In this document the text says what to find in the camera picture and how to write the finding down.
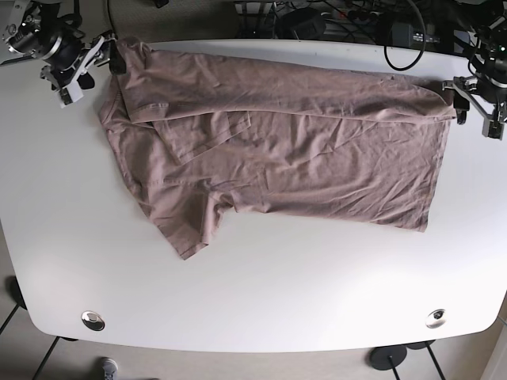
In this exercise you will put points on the left gripper body black grey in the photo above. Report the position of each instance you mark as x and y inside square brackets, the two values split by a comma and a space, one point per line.
[486, 97]

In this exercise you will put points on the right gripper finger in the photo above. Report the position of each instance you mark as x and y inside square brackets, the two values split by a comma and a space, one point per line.
[86, 81]
[117, 65]

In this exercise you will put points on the right gripper body black grey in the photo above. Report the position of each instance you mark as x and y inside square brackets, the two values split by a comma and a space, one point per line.
[70, 57]

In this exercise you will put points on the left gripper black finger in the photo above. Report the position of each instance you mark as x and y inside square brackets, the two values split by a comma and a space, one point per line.
[462, 107]

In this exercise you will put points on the pink mauve T-shirt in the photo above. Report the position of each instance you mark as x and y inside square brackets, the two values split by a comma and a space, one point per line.
[195, 135]

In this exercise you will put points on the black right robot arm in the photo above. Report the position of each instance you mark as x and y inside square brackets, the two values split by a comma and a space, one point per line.
[37, 30]

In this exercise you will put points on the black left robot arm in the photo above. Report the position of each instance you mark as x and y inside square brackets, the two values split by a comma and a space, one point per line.
[485, 21]

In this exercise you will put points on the black box under table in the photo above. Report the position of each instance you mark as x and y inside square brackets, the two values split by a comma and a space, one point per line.
[301, 24]

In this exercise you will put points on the right silver table grommet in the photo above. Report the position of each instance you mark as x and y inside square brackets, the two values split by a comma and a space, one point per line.
[436, 319]

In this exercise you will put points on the silver table grommet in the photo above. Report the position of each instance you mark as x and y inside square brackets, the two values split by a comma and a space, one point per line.
[93, 321]
[436, 319]

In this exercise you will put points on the left silver table grommet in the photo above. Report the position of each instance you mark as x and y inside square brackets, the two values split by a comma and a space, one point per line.
[93, 321]

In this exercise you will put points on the black round stand base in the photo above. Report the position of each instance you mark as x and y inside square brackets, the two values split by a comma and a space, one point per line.
[386, 358]

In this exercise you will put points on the grey shoe on floor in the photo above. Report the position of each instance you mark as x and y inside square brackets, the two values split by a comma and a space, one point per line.
[109, 369]

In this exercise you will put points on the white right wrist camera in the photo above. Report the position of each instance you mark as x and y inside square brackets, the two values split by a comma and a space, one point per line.
[69, 95]

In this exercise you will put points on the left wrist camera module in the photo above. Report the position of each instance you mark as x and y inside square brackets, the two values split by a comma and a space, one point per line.
[493, 129]

